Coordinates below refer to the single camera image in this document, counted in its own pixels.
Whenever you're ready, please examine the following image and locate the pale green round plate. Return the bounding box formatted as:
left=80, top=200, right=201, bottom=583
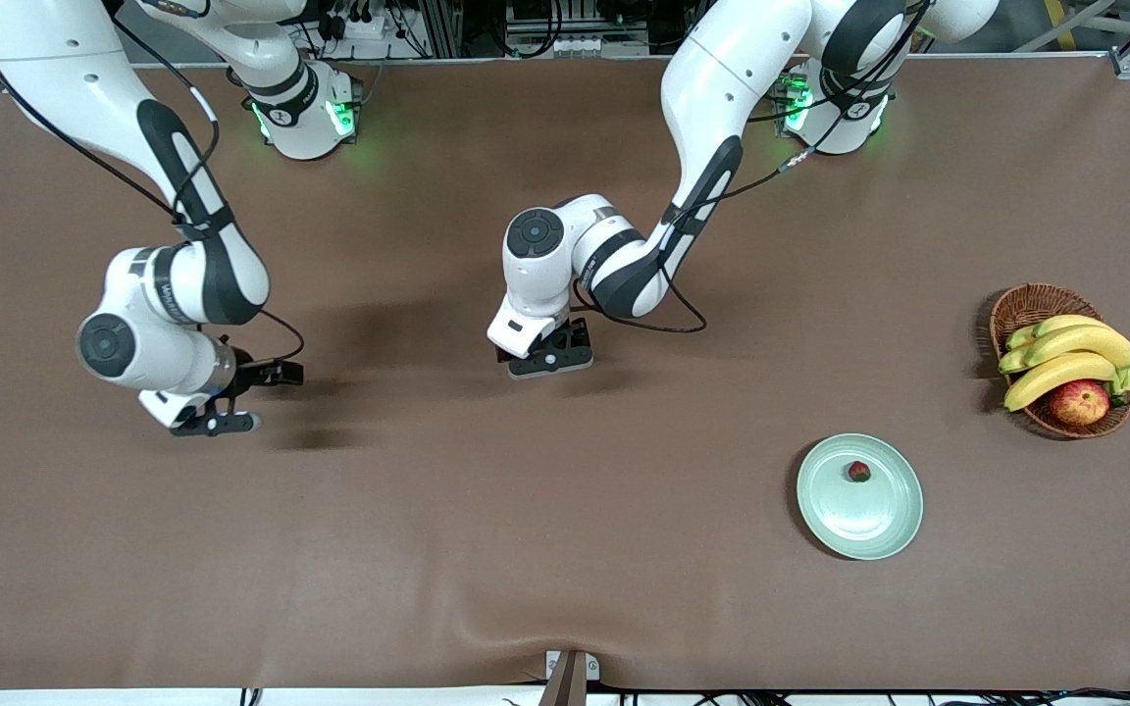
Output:
left=796, top=433, right=924, bottom=562

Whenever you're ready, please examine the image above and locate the brown table cover mat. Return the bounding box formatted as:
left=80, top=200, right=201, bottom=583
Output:
left=0, top=56, right=1130, bottom=690

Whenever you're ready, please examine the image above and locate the small white connector strip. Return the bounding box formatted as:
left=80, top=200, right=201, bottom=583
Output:
left=553, top=35, right=651, bottom=56

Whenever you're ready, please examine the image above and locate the white power strip with plugs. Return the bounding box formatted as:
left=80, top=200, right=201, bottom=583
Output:
left=315, top=0, right=399, bottom=40

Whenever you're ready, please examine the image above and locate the small greenish yellow banana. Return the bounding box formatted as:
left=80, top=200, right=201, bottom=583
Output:
left=1006, top=314, right=1110, bottom=351

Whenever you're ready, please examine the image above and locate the brown wicker basket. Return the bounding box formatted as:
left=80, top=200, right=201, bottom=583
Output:
left=990, top=283, right=1130, bottom=439

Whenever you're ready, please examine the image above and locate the red apple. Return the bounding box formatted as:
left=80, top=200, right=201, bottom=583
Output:
left=1049, top=379, right=1112, bottom=427

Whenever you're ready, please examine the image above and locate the large yellow banana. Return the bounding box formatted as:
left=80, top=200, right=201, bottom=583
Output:
left=999, top=325, right=1130, bottom=375

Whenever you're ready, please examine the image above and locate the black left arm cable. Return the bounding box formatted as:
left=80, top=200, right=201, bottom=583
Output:
left=573, top=0, right=929, bottom=335

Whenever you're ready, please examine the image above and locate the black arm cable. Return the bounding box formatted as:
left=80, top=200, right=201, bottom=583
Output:
left=0, top=0, right=307, bottom=366
left=573, top=0, right=929, bottom=335

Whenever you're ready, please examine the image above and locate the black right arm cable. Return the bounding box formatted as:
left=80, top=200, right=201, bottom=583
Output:
left=0, top=0, right=307, bottom=366

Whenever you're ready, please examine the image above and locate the metal table clamp bracket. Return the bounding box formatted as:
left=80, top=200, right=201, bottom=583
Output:
left=540, top=649, right=601, bottom=706

